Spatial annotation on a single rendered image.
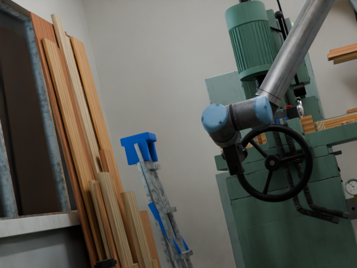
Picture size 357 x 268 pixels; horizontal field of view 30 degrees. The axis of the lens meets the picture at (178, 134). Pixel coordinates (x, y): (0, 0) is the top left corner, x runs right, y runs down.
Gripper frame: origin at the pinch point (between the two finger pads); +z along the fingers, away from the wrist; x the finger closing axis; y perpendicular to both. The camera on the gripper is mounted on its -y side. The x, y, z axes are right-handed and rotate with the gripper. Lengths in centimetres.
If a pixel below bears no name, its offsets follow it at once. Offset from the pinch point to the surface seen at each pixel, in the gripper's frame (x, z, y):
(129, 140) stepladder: 68, 76, 60
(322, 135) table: -30.3, 20.8, 12.0
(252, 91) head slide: -5, 35, 47
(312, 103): -29, 45, 38
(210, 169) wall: 63, 241, 105
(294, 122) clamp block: -21.8, 9.6, 15.1
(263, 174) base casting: -4.6, 24.1, 2.9
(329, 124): -34, 34, 22
